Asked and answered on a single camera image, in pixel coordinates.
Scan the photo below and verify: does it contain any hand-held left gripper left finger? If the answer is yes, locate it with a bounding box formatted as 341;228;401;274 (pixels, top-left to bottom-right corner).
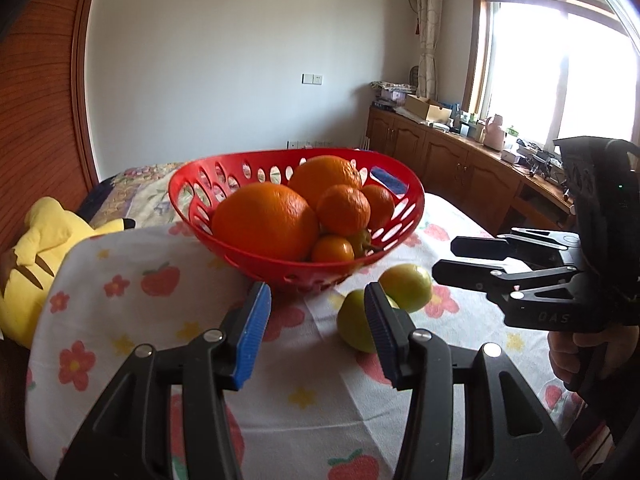
55;281;272;480

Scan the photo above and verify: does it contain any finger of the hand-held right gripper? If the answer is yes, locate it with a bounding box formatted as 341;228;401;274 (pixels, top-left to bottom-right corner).
450;227;583;267
431;259;584;307

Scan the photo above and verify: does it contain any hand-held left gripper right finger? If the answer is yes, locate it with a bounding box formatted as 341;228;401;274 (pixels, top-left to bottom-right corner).
363;281;581;480

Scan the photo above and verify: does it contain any green citrus fruit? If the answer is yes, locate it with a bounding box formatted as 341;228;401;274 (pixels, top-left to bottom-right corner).
377;263;433;313
336;289;401;354

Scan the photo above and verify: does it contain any small orange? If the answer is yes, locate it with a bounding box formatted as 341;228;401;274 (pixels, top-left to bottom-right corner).
311;235;356;264
361;184;396;231

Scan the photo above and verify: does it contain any large orange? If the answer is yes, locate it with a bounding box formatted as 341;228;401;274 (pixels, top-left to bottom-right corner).
211;182;321;262

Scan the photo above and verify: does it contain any bumpy tangerine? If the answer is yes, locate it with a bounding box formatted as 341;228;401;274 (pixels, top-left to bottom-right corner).
316;184;372;237

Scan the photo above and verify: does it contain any red perforated plastic basket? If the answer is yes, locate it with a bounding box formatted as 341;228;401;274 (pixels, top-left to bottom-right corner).
168;147;426;295

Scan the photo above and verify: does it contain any medium orange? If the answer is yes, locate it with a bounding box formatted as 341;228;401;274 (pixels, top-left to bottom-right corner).
288;155;363;211

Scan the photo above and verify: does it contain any person's right hand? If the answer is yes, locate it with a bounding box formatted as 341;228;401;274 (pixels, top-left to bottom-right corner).
547;325;640;384

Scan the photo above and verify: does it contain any brownish green pear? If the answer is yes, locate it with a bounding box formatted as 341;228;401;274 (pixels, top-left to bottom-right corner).
350;229;387;257

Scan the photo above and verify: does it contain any wooden cabinet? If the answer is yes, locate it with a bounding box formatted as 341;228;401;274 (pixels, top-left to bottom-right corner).
366;105;581;237

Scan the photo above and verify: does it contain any white strawberry print cloth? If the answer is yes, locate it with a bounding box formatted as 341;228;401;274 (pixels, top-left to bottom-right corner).
25;192;616;480

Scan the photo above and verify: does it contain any cardboard box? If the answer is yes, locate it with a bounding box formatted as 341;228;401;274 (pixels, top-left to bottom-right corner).
404;94;453;123

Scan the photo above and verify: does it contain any wooden framed window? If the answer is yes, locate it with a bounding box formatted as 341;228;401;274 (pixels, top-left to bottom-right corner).
462;0;640;161

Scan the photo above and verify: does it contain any floral blanket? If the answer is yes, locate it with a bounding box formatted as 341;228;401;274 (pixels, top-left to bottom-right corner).
80;161;201;231

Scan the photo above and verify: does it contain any patterned curtain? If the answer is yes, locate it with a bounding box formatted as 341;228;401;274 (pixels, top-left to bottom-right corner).
415;0;445;103

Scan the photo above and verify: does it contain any yellow plush toy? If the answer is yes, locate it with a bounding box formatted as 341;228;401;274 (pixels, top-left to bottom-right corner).
0;196;137;350

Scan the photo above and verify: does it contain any wooden slatted headboard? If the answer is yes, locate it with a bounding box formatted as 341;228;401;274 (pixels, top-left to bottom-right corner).
0;0;103;201

